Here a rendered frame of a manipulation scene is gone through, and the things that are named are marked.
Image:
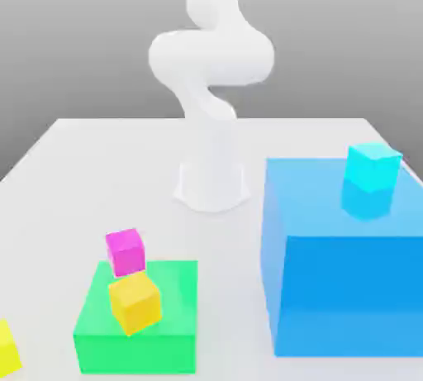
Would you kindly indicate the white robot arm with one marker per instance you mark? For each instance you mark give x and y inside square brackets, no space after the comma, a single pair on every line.
[211,57]

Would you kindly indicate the small magenta cube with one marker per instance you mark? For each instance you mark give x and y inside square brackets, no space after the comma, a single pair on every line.
[126,253]

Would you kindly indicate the small orange-yellow cube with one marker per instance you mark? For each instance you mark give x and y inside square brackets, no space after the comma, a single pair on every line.
[134,303]

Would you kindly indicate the small cyan cube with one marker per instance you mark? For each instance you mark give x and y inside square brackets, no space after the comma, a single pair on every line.
[371,169]

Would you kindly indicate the small lemon yellow cube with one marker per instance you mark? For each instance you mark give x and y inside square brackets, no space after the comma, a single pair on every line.
[7,349]

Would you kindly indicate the large blue box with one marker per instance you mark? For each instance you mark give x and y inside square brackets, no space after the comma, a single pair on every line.
[350,288]

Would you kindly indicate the large green box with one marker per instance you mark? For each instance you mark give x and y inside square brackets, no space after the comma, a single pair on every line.
[138,351]

